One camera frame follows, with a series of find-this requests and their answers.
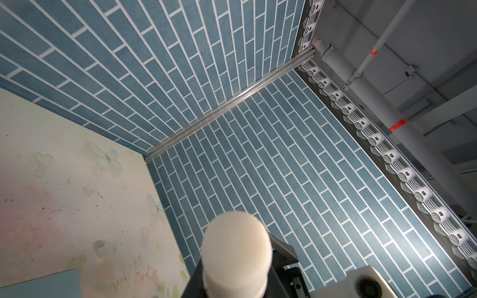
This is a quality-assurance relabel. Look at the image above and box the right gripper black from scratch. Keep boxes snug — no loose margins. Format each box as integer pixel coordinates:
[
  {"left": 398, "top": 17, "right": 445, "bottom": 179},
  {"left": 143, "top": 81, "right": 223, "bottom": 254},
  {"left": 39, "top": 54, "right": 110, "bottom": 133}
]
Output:
[{"left": 181, "top": 233, "right": 312, "bottom": 298}]

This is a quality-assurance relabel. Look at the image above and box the white glue stick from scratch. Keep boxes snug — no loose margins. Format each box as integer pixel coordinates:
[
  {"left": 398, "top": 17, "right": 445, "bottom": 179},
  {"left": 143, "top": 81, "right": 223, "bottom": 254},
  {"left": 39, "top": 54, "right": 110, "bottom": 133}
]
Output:
[{"left": 201, "top": 211, "right": 272, "bottom": 298}]

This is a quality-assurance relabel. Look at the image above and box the teal envelope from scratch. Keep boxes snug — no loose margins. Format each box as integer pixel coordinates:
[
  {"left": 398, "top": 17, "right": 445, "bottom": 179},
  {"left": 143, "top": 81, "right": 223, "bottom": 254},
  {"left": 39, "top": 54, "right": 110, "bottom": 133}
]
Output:
[{"left": 1, "top": 269, "right": 81, "bottom": 298}]

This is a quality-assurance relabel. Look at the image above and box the white ceiling pipe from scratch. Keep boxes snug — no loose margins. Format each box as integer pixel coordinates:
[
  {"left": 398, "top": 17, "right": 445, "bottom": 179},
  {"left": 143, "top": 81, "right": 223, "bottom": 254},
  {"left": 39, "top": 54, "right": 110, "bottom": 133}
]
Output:
[{"left": 313, "top": 38, "right": 477, "bottom": 219}]

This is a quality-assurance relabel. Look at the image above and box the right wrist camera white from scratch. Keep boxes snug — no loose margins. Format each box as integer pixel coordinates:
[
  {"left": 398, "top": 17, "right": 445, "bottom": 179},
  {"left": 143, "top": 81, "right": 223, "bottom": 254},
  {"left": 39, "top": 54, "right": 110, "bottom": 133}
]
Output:
[{"left": 309, "top": 266, "right": 398, "bottom": 298}]

